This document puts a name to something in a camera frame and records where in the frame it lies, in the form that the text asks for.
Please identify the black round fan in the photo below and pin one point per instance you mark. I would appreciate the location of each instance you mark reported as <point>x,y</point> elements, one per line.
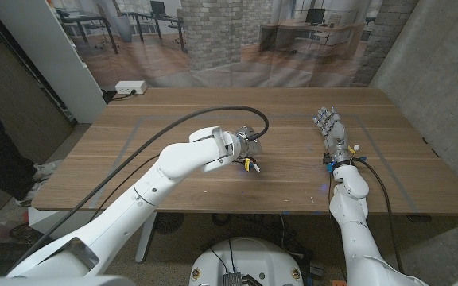
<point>168,222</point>

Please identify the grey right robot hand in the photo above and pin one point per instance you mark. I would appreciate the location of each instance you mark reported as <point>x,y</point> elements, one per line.
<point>334,133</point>

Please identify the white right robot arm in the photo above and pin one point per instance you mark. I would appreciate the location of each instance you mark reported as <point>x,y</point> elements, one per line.
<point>352,222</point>

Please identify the silver finned module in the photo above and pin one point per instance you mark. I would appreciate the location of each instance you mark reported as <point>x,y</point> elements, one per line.
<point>232,279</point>

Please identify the white low box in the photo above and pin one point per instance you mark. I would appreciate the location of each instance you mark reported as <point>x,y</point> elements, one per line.
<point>46,220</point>

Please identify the orange flat item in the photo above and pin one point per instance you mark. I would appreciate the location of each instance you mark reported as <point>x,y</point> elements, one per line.
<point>337,283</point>

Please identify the dark brown door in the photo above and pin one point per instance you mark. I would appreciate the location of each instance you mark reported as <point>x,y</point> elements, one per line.
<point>14,99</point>

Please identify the white power strip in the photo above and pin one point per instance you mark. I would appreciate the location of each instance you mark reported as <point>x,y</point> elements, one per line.
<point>130,87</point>

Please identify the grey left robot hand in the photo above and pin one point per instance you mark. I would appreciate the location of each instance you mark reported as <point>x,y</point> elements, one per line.
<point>253,147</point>

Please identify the printed office backdrop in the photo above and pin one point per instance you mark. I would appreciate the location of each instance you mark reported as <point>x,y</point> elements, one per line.
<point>213,39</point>

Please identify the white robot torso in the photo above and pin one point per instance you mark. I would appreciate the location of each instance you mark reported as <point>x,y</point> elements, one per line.
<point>249,258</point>

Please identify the grey table leg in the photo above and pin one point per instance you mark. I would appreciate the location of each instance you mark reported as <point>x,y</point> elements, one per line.
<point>145,242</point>

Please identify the white sneaker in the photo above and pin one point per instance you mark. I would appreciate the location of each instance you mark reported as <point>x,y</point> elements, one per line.
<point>45,171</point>
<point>30,194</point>

